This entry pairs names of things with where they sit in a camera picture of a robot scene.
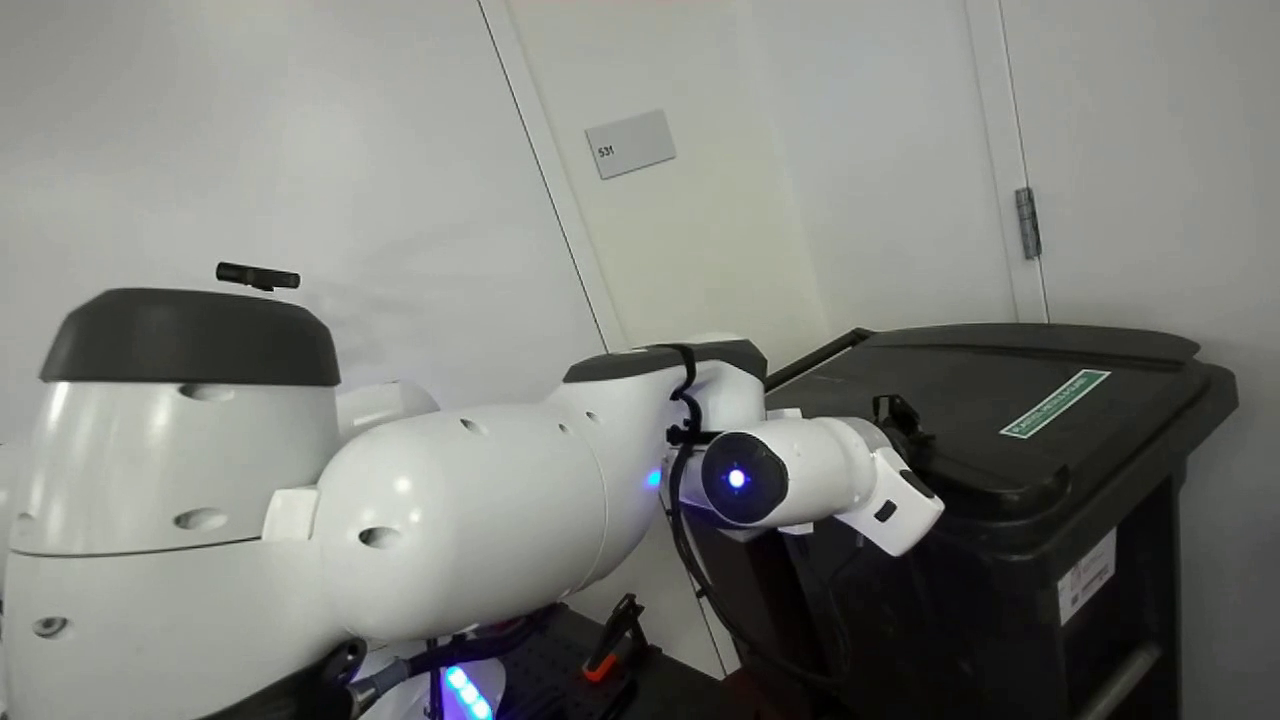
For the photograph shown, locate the black clamp with orange handle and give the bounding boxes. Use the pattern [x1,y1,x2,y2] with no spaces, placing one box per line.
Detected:
[573,593,662,692]

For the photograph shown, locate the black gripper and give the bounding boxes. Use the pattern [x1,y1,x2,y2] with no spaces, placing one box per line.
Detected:
[872,393,932,462]

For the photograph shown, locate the black wheeled bin body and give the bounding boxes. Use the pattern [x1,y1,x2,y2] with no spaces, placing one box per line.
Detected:
[683,444,1193,720]

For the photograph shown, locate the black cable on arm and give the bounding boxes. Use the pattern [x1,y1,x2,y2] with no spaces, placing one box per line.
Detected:
[656,338,751,657]

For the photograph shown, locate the black mounting platform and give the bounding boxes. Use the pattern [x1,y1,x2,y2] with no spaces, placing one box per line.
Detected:
[211,596,758,720]

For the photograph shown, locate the metal door hinge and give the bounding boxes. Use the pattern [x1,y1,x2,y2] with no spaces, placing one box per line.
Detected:
[1014,180,1046,263]

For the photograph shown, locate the grey wall plate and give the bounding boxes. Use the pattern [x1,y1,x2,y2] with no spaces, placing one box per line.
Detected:
[582,107,681,182]

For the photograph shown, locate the black stereo camera bar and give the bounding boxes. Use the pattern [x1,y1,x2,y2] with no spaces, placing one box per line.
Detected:
[211,255,305,297]

